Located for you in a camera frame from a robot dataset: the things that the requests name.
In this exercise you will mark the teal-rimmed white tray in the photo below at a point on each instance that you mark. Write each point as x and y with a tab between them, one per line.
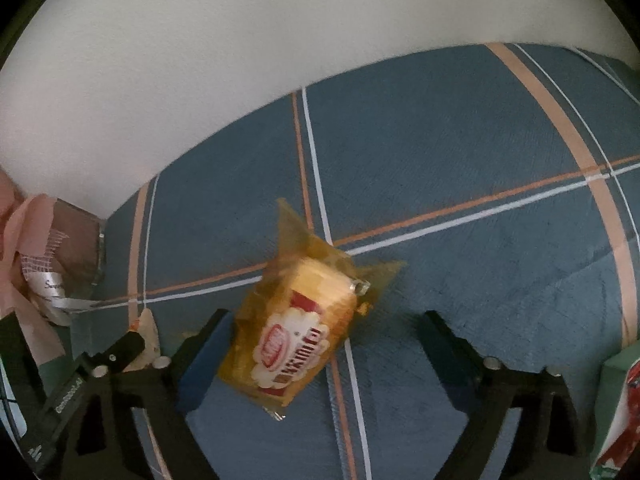
612	385

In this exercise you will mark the clear glass vase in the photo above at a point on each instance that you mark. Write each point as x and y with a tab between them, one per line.
75	240

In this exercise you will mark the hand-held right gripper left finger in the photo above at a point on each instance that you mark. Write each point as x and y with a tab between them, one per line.
202	360

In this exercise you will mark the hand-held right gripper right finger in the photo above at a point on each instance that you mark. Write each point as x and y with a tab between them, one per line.
447	355

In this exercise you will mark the red pictured snack packet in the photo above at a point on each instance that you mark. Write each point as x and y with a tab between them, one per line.
631	410

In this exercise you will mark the pink white snack packet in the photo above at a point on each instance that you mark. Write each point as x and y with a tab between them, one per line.
148	332

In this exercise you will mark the yellow snack packet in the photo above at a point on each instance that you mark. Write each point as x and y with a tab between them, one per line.
290	340

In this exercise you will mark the pink flower bouquet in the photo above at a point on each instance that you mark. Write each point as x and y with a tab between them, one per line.
25	230

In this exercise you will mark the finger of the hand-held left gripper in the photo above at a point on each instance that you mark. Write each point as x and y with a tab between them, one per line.
125	351

